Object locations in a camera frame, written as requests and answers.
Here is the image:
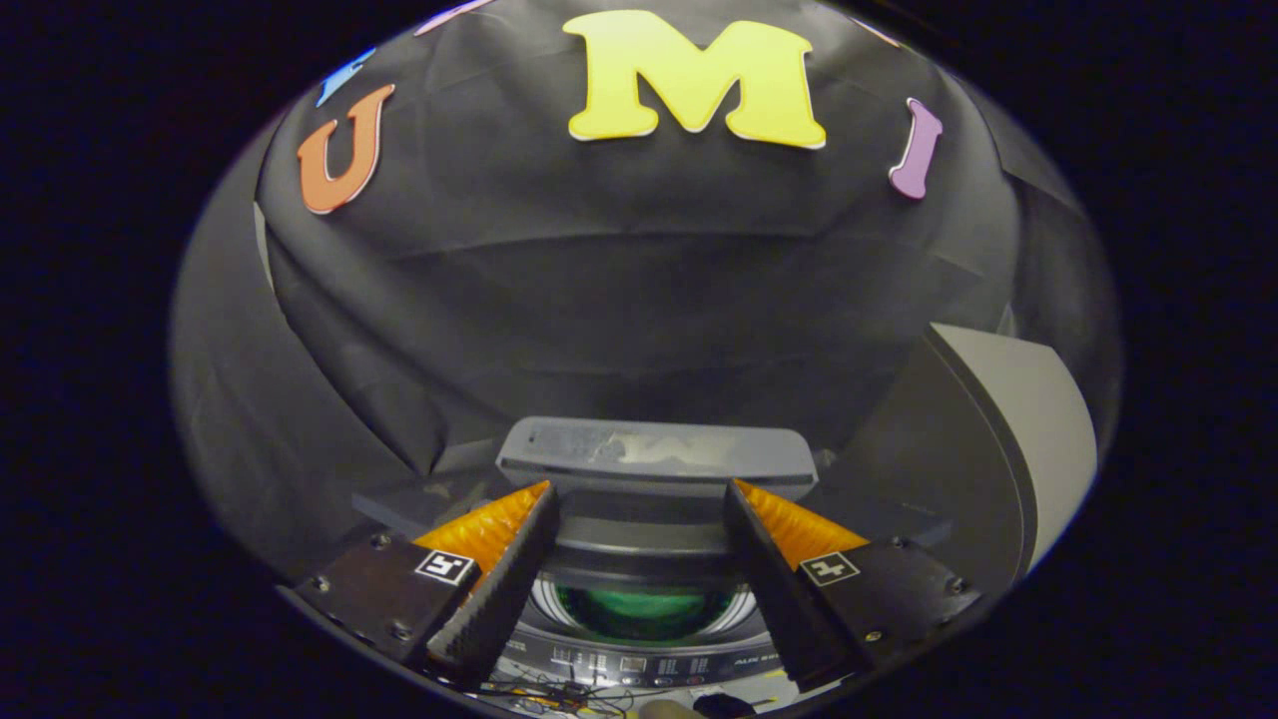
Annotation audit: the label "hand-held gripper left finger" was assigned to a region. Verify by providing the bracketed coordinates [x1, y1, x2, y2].
[293, 479, 562, 688]

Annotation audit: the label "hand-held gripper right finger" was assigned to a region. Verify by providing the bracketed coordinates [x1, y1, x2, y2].
[723, 477, 987, 692]

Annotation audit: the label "green polo shirt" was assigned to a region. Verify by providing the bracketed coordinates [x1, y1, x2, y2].
[557, 587, 737, 641]

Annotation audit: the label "grey washing machine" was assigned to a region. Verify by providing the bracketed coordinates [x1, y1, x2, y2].
[349, 439, 950, 692]

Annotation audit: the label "dark washing machine lid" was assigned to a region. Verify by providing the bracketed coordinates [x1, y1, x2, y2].
[496, 416, 820, 590]

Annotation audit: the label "beige cabinet with dark top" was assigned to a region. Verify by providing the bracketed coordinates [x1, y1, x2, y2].
[814, 322, 1099, 600]

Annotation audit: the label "black backdrop cloth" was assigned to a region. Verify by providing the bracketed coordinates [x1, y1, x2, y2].
[168, 0, 1121, 582]

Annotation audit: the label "thin black cables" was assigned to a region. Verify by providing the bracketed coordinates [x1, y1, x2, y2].
[477, 677, 645, 716]

